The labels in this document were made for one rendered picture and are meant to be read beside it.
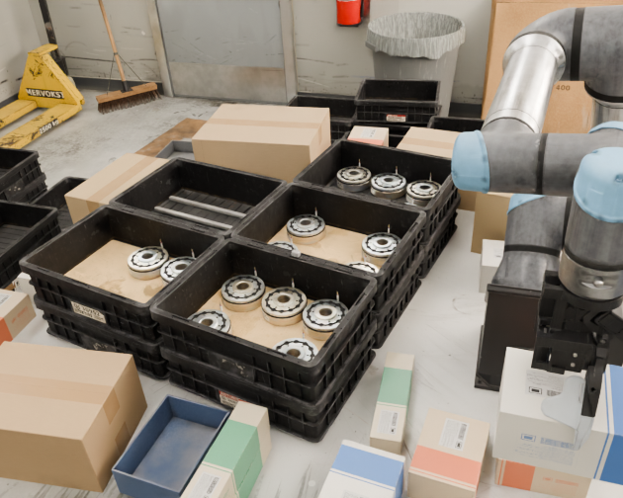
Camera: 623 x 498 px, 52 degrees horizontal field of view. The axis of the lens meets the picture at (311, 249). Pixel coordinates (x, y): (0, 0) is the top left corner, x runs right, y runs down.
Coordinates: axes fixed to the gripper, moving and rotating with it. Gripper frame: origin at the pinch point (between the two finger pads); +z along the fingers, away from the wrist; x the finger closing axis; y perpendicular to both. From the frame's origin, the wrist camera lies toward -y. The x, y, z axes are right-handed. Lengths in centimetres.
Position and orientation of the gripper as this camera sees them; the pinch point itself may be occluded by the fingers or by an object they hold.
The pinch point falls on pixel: (580, 406)
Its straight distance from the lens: 92.3
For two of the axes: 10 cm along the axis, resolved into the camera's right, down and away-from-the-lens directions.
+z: 0.6, 8.2, 5.7
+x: -3.1, 5.6, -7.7
